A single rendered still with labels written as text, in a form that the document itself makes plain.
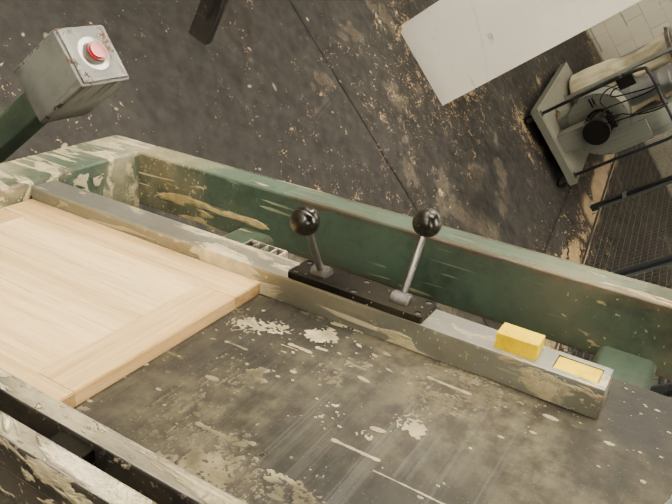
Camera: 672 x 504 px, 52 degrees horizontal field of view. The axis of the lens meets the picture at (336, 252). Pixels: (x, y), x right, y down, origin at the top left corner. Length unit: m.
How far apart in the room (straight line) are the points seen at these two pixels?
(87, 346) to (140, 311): 0.10
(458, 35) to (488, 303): 3.57
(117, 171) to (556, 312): 0.84
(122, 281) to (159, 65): 2.02
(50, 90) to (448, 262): 0.84
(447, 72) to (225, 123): 2.01
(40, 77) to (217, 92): 1.65
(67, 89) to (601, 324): 1.03
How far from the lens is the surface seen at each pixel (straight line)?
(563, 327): 1.06
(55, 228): 1.16
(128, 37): 2.92
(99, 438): 0.63
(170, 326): 0.87
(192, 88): 2.99
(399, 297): 0.87
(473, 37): 4.53
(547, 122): 5.86
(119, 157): 1.40
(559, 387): 0.83
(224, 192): 1.29
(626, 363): 1.03
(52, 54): 1.45
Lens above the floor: 1.96
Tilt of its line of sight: 37 degrees down
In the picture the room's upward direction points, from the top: 67 degrees clockwise
